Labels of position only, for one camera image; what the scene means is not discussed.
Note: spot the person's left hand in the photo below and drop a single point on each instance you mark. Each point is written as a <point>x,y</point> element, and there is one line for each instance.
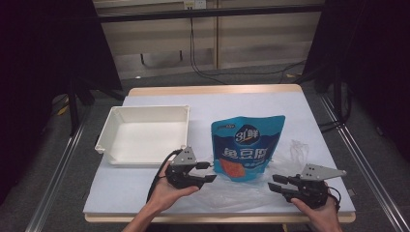
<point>167,196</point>

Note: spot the dark curtain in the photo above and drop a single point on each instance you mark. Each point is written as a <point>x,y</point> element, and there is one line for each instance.
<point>38,64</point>
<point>370,48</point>

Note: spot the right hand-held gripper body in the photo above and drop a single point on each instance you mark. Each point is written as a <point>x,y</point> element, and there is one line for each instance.
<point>311,187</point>

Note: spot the wooden table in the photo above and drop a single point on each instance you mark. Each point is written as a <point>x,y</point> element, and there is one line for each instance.
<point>212,89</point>

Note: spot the white wall socket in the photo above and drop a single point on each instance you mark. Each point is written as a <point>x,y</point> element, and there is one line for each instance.
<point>195,4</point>

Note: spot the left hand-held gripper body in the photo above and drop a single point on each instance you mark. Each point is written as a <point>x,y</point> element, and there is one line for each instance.
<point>183,167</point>

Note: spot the blue food pouch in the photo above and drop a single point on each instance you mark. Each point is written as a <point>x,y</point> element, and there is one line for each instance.
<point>246,145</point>

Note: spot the person's right hand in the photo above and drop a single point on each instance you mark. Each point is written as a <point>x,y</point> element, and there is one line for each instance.
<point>317,212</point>

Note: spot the white plastic bin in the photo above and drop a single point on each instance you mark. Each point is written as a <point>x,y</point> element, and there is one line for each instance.
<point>145,138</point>

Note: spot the clear plastic bag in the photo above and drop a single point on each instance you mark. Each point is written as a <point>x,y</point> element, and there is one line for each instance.
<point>232,193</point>

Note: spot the black horizontal bar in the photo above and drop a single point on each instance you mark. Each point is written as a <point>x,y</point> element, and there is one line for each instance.
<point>209,13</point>

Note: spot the metal floor rail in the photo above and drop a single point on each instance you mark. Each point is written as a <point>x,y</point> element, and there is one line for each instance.
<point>54,180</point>
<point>361,154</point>

